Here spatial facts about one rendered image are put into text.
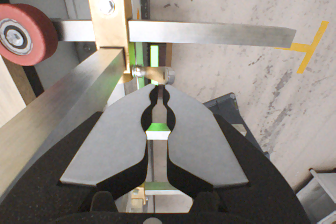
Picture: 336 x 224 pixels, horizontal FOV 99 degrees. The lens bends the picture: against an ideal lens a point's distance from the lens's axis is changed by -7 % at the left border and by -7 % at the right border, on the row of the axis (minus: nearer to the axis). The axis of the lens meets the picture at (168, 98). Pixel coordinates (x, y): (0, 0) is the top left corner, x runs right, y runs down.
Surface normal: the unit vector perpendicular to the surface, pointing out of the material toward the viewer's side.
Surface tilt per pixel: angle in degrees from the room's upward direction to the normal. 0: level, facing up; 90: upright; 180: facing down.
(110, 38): 0
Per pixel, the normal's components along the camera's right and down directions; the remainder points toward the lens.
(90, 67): 0.04, -0.85
